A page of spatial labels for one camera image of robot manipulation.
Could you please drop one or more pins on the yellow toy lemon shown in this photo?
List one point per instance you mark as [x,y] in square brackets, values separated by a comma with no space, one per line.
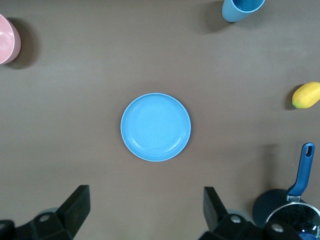
[307,96]

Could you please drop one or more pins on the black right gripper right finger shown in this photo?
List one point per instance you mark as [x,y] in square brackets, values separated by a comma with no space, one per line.
[215,215]

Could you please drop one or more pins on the brown table cover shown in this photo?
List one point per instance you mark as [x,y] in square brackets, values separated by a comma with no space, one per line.
[75,112]

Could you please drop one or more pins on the blue cup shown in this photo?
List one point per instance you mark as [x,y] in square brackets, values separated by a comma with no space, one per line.
[237,15]

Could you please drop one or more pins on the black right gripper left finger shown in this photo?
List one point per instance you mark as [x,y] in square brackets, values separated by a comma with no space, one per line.
[72,212]

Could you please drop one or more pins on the pink bowl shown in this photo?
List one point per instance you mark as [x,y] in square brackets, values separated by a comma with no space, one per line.
[7,40]

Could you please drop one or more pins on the blue plate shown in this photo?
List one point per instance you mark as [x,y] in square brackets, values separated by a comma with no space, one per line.
[156,127]

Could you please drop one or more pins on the glass lid with blue knob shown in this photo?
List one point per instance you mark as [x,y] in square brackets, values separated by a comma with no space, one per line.
[295,217]

